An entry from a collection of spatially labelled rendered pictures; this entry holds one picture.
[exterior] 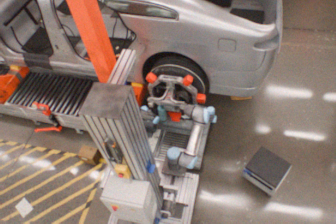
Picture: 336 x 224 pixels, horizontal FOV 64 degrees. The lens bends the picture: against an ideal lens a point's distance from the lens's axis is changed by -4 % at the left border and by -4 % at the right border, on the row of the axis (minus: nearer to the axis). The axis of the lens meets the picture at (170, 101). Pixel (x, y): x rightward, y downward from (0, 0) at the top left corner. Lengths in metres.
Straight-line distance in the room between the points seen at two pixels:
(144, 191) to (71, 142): 2.20
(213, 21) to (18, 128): 3.35
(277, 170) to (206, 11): 1.83
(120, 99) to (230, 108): 2.66
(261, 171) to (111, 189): 1.69
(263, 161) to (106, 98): 2.13
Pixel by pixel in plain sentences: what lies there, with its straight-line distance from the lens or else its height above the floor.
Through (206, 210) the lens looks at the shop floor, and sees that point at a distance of 3.39.
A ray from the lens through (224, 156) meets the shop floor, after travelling 3.67.
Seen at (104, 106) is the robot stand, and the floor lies 2.03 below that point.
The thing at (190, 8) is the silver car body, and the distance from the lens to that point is 2.70.
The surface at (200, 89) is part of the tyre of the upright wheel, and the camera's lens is 3.06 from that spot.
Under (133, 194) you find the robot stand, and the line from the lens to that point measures 2.19.
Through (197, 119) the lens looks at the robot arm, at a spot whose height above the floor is 1.26.
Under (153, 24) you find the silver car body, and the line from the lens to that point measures 2.81.
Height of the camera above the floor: 3.22
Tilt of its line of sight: 50 degrees down
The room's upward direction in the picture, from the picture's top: 9 degrees counter-clockwise
